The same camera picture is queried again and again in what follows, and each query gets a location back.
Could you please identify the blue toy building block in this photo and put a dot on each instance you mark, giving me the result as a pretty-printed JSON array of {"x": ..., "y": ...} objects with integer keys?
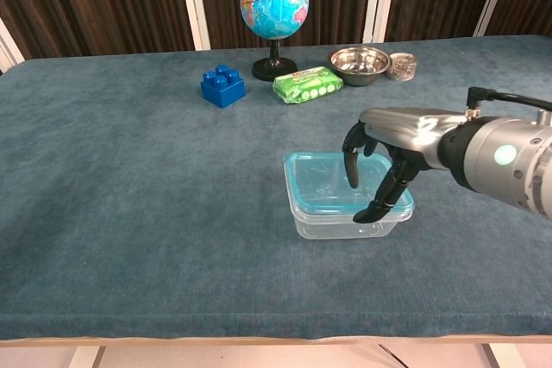
[{"x": 222, "y": 88}]

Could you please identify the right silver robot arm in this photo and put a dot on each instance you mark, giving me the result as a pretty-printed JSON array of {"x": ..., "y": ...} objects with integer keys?
[{"x": 504, "y": 165}]

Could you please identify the white metal table leg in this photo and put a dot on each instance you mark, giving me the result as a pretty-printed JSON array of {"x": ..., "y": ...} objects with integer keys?
[
  {"x": 86, "y": 357},
  {"x": 496, "y": 357}
]

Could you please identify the blue table cloth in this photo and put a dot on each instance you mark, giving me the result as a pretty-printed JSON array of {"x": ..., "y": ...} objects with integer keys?
[{"x": 151, "y": 191}]

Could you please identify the clear plastic food container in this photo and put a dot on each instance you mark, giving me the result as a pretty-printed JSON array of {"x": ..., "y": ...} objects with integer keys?
[{"x": 328, "y": 226}]

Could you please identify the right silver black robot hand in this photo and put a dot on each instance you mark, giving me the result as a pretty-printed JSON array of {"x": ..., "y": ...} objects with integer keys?
[{"x": 401, "y": 124}]

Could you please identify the green wet wipes pack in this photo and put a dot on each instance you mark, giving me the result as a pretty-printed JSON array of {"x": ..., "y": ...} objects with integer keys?
[{"x": 307, "y": 85}]

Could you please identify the stainless steel bowl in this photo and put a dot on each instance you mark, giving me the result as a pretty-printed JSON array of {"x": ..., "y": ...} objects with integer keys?
[{"x": 360, "y": 64}]

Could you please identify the blue translucent plastic lid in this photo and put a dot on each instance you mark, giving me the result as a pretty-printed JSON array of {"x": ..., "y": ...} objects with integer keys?
[{"x": 315, "y": 178}]

